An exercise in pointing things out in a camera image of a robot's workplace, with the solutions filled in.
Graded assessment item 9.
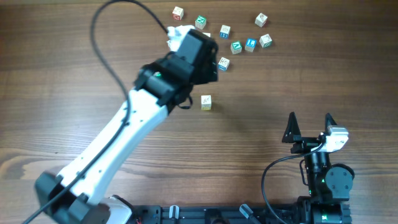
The red top left wooden block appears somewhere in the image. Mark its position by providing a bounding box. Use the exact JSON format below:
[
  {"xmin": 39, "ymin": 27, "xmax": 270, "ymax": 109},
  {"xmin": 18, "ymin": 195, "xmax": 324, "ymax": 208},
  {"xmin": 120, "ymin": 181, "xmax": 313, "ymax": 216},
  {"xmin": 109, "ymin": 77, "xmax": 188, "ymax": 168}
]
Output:
[{"xmin": 172, "ymin": 6, "xmax": 184, "ymax": 21}]

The green Z wooden block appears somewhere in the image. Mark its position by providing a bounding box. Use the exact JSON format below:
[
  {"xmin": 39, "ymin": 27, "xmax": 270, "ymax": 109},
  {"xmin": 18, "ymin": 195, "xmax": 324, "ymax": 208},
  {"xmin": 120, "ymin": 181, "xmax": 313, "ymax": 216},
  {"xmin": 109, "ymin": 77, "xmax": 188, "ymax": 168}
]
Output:
[{"xmin": 259, "ymin": 34, "xmax": 272, "ymax": 48}]

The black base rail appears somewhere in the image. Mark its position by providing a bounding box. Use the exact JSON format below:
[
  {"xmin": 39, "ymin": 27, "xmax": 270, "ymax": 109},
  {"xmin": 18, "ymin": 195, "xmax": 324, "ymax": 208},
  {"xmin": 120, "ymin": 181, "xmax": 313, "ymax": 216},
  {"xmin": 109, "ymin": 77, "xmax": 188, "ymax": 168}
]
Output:
[{"xmin": 124, "ymin": 203, "xmax": 352, "ymax": 224}]

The red 6 wooden block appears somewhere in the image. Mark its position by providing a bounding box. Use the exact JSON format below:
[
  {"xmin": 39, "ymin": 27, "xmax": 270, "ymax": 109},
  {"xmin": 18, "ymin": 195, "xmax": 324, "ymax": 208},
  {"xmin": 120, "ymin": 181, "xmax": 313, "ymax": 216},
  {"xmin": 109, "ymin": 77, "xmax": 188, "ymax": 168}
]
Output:
[{"xmin": 254, "ymin": 12, "xmax": 268, "ymax": 27}]

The blue H wooden block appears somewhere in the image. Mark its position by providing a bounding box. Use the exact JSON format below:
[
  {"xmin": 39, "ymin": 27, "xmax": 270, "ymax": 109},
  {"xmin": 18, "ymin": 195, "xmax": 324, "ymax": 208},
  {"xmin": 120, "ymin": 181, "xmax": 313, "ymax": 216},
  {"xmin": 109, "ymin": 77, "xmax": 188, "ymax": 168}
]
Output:
[{"xmin": 220, "ymin": 25, "xmax": 231, "ymax": 39}]

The blue X B wooden block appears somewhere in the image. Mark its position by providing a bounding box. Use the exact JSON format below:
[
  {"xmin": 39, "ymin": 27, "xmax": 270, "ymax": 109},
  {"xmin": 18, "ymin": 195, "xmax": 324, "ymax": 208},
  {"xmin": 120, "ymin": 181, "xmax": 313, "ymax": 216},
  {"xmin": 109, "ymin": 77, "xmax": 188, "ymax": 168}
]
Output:
[{"xmin": 218, "ymin": 57, "xmax": 230, "ymax": 71}]

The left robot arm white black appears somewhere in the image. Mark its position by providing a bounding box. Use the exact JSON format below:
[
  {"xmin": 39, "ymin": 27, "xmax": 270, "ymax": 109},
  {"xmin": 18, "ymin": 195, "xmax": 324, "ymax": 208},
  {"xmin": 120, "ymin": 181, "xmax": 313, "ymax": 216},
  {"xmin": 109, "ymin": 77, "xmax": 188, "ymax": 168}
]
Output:
[{"xmin": 35, "ymin": 29, "xmax": 218, "ymax": 223}]

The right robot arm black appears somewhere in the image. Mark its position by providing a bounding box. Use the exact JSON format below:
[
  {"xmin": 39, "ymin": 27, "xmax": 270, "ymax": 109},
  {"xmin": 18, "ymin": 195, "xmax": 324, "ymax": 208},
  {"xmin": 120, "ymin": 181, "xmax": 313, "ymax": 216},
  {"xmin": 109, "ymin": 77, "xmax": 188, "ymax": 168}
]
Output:
[{"xmin": 282, "ymin": 112, "xmax": 354, "ymax": 224}]

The green V wooden block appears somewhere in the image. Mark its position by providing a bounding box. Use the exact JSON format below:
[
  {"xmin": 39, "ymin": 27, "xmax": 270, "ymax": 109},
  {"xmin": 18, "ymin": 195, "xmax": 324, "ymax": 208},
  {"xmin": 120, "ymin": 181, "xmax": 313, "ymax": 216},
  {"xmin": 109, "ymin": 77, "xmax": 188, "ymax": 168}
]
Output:
[{"xmin": 231, "ymin": 41, "xmax": 243, "ymax": 55}]

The yellow edged wooden block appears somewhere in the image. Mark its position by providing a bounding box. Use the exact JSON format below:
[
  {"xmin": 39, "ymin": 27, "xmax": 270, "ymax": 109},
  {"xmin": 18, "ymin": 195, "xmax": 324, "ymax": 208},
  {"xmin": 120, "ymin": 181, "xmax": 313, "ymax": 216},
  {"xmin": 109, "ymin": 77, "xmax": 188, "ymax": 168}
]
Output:
[{"xmin": 201, "ymin": 95, "xmax": 212, "ymax": 110}]

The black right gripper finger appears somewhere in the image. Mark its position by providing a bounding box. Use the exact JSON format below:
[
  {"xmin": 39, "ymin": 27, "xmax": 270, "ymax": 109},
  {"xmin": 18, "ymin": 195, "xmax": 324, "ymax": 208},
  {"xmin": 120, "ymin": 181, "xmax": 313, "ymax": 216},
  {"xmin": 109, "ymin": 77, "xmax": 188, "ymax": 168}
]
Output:
[
  {"xmin": 325, "ymin": 113, "xmax": 337, "ymax": 133},
  {"xmin": 282, "ymin": 111, "xmax": 302, "ymax": 143}
]

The blue L wooden block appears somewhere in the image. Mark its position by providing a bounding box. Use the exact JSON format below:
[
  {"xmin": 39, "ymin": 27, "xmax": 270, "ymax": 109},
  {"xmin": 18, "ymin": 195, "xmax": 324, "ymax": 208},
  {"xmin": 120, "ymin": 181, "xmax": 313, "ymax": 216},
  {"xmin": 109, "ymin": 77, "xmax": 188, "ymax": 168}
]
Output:
[{"xmin": 244, "ymin": 39, "xmax": 257, "ymax": 52}]

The green N wooden block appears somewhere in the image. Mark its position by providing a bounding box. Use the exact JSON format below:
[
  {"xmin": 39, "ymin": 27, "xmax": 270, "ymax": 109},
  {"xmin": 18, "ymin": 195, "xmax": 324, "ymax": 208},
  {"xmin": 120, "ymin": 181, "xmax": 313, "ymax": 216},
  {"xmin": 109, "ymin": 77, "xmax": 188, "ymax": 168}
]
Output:
[{"xmin": 195, "ymin": 15, "xmax": 207, "ymax": 30}]

